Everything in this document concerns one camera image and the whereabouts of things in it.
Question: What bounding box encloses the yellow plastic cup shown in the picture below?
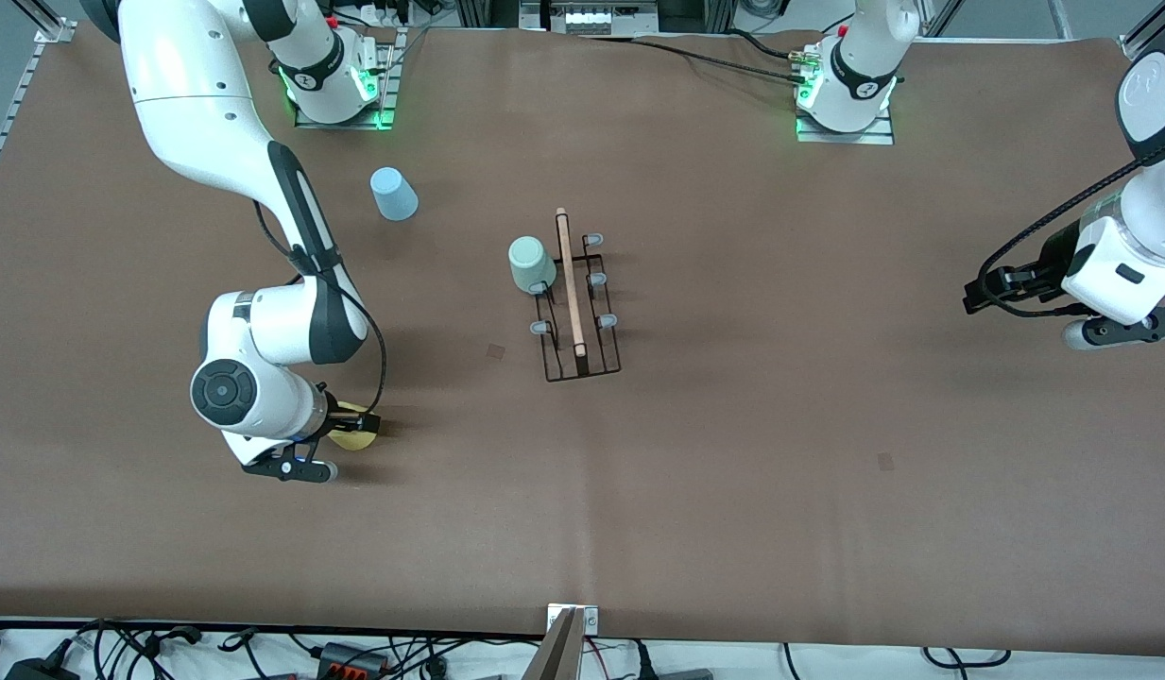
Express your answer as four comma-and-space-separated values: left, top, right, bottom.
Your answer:
325, 401, 380, 451

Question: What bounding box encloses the black power adapter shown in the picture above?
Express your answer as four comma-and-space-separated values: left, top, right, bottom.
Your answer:
4, 656, 80, 680

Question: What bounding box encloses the grey electrical box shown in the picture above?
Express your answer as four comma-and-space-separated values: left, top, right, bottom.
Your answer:
521, 0, 659, 37

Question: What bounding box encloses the light blue plastic cup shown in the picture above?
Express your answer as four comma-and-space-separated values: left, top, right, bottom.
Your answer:
369, 166, 420, 223

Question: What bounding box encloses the black frame post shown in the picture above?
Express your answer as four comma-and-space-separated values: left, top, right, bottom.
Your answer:
658, 0, 736, 35
454, 0, 522, 29

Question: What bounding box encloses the black braided table cable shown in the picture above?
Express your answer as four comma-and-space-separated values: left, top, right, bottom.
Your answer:
582, 33, 810, 86

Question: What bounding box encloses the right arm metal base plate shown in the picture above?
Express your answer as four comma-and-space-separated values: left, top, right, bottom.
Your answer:
294, 28, 400, 130

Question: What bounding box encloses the small metal edge bracket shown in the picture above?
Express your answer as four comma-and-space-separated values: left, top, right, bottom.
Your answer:
547, 604, 600, 634

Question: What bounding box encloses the brown table mat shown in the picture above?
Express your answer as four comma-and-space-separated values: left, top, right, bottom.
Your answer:
0, 21, 1165, 655

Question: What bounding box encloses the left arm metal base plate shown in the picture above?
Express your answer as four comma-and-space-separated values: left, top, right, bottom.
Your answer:
795, 102, 897, 145

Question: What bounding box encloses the perforated aluminium rail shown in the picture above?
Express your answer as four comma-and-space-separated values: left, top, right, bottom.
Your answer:
0, 0, 77, 204

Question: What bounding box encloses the grey angled beam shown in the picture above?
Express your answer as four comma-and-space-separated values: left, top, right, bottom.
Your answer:
521, 607, 588, 680

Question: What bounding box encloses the black orange connector box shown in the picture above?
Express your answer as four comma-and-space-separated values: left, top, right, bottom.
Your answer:
317, 642, 390, 680

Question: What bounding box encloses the black wire cup holder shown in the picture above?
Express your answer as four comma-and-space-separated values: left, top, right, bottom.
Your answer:
528, 208, 623, 383

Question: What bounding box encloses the mint green plastic cup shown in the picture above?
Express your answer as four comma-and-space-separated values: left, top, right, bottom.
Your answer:
507, 235, 557, 296

